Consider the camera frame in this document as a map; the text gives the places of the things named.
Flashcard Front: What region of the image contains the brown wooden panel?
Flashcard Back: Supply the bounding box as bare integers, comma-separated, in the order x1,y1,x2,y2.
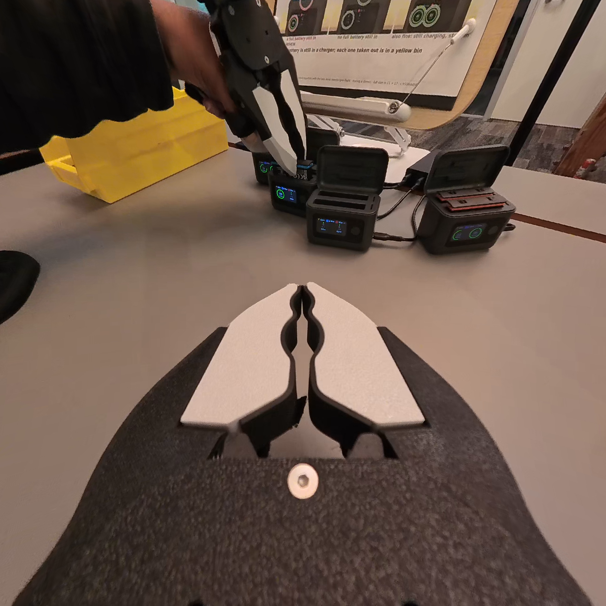
554,97,606,178

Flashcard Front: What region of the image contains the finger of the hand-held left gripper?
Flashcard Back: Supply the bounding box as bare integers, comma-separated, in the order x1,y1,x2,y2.
276,69,308,163
252,86,300,174

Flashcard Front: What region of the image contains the black battery red edge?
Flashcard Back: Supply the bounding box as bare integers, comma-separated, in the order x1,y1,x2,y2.
436,189,495,202
445,196,505,211

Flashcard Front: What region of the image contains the black multiport charger hub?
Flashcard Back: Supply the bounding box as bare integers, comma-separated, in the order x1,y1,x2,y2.
406,151,443,187

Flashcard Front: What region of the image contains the yellow plastic bin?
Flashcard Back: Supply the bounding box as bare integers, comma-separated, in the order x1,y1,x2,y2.
39,85,230,204

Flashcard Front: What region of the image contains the person's left hand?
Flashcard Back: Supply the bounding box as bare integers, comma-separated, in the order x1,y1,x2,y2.
151,0,237,119

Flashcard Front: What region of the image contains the black chair armrest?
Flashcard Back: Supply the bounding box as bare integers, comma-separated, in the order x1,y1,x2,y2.
0,251,41,325

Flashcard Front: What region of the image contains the instruction sheet on wooden stand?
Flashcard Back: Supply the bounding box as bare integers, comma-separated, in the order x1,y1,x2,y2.
265,0,520,131

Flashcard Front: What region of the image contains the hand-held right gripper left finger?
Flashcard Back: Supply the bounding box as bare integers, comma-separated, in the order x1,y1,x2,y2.
180,282,305,457

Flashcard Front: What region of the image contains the black battery charging case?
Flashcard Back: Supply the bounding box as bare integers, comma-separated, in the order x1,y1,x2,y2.
268,127,342,218
252,142,275,186
419,144,517,255
305,144,390,252

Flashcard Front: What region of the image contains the white peg wire clip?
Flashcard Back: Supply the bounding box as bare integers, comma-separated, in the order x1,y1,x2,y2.
388,18,478,115

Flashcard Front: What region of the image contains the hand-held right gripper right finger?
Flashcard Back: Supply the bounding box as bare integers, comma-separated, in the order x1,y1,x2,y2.
302,281,426,459

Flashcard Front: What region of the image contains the white board ledge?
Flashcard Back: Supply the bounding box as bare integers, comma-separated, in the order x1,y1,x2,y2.
299,92,413,126

